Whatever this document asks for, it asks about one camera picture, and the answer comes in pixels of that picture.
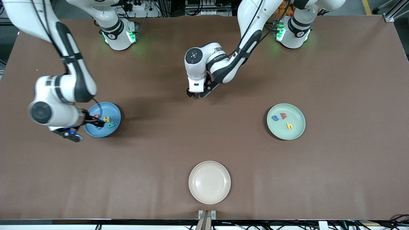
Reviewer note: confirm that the yellow uppercase letter H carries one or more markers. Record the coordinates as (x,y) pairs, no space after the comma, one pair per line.
(107,119)

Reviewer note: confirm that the teal uppercase letter R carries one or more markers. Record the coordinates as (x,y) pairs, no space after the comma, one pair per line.
(111,125)

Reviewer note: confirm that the blue lowercase letter a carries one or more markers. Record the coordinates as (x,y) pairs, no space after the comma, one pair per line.
(275,118)

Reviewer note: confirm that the red lowercase letter m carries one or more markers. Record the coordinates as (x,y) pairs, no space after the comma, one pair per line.
(283,115)

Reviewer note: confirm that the yellow lowercase letter h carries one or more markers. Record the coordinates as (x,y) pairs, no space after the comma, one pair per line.
(289,126)

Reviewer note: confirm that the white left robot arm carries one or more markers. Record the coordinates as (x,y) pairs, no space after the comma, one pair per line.
(252,16)

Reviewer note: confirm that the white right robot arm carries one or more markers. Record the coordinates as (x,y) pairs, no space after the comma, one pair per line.
(60,116)

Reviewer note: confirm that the blue plate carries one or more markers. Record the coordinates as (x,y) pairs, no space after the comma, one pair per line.
(110,108)

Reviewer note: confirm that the beige plate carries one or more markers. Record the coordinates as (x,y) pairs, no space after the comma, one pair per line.
(209,182)

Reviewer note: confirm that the green plate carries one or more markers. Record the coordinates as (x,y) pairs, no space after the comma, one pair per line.
(284,132)

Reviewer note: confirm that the background electronics rack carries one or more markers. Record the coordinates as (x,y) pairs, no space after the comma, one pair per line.
(201,6)

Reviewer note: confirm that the white power strip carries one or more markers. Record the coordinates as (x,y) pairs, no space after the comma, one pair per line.
(140,7)

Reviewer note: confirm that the pile of orange objects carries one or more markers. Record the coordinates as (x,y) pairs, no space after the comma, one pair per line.
(286,10)

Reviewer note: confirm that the metal bracket at table edge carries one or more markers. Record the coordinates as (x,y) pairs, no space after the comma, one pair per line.
(207,220)

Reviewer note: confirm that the aluminium frame profile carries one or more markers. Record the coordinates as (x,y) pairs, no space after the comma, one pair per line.
(389,18)

